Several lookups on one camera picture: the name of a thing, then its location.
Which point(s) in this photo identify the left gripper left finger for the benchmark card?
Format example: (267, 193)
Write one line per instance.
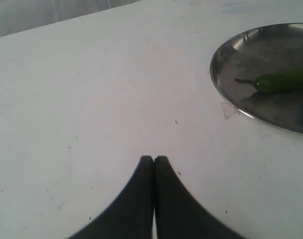
(130, 215)

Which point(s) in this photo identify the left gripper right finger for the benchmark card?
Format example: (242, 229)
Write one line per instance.
(178, 215)

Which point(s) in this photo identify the green chili pepper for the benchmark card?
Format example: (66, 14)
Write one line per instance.
(277, 82)

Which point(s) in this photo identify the round steel plate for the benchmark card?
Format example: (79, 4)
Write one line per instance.
(256, 52)

